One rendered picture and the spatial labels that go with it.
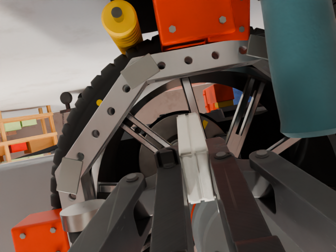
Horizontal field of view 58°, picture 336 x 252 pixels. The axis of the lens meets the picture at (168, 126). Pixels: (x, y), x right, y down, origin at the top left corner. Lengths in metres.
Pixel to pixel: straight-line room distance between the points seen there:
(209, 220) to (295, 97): 0.19
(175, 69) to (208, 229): 0.25
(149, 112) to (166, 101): 0.71
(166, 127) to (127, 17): 0.57
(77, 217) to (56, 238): 0.27
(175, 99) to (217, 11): 10.08
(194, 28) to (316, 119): 0.23
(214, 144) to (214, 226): 0.21
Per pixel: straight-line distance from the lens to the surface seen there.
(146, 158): 1.04
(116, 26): 0.52
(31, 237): 0.57
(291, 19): 0.42
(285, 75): 0.42
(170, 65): 0.50
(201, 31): 0.50
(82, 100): 0.60
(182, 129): 0.19
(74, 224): 0.29
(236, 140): 0.62
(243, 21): 0.53
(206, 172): 0.16
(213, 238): 0.38
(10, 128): 7.57
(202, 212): 0.42
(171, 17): 0.50
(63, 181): 0.53
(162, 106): 10.55
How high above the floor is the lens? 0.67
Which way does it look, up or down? 3 degrees up
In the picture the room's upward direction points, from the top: 169 degrees clockwise
